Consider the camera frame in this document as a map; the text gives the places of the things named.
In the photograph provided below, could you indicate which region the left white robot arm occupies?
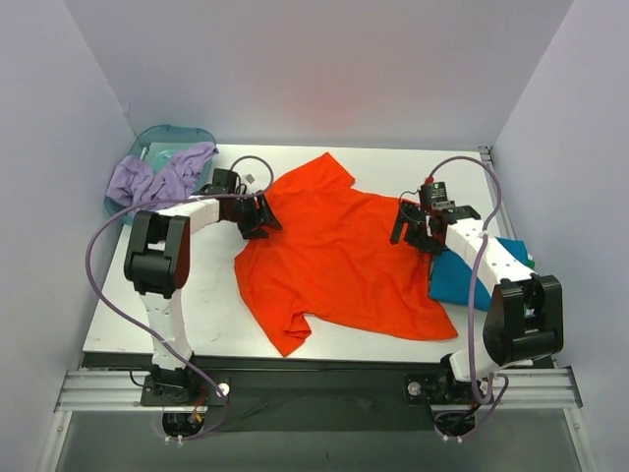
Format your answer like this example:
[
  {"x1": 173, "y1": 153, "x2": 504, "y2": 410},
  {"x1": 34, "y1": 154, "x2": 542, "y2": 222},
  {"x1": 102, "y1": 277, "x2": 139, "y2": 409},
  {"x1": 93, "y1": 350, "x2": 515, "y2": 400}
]
[{"x1": 124, "y1": 168, "x2": 282, "y2": 405}]

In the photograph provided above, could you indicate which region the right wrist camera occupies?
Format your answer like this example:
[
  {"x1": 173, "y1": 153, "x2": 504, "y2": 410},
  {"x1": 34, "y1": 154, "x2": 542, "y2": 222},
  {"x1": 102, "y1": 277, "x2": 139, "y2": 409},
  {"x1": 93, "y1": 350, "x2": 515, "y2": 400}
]
[{"x1": 420, "y1": 181, "x2": 455, "y2": 210}]

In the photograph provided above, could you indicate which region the teal plastic basket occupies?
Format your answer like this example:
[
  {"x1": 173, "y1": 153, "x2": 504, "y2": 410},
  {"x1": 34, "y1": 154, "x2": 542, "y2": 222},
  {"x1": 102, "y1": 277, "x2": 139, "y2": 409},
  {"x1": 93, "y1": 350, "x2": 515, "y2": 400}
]
[{"x1": 101, "y1": 124, "x2": 219, "y2": 227}]

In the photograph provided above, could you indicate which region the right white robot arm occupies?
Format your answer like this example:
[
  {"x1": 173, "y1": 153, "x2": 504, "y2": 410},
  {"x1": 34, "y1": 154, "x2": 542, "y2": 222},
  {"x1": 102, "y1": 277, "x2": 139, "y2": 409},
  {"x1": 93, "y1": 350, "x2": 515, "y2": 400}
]
[{"x1": 390, "y1": 199, "x2": 564, "y2": 401}]

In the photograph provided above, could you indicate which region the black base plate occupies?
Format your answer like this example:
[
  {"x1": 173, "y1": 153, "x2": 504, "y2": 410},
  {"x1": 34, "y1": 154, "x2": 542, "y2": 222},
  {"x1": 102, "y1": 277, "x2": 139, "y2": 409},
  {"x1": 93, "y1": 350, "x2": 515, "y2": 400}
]
[{"x1": 140, "y1": 356, "x2": 497, "y2": 434}]

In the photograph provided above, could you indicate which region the aluminium mounting rail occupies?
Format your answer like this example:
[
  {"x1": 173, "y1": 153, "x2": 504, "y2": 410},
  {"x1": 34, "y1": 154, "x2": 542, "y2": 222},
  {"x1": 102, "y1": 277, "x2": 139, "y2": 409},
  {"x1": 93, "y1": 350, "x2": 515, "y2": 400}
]
[{"x1": 55, "y1": 369, "x2": 583, "y2": 413}]

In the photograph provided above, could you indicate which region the purple t shirt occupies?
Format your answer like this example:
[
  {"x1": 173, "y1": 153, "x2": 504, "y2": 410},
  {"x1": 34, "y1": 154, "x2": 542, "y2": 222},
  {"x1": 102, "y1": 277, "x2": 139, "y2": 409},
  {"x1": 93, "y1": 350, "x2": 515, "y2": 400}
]
[{"x1": 104, "y1": 142, "x2": 218, "y2": 215}]

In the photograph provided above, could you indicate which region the folded blue t shirt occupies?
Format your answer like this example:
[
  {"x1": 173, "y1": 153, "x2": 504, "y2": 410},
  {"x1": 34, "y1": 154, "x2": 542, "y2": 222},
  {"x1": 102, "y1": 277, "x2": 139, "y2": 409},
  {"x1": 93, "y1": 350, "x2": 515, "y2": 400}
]
[{"x1": 429, "y1": 237, "x2": 534, "y2": 312}]

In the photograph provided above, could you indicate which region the orange t shirt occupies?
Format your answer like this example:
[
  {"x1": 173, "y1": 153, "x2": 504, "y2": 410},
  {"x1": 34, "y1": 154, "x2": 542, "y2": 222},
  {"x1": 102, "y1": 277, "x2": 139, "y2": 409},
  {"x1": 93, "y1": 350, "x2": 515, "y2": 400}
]
[{"x1": 234, "y1": 152, "x2": 458, "y2": 357}]

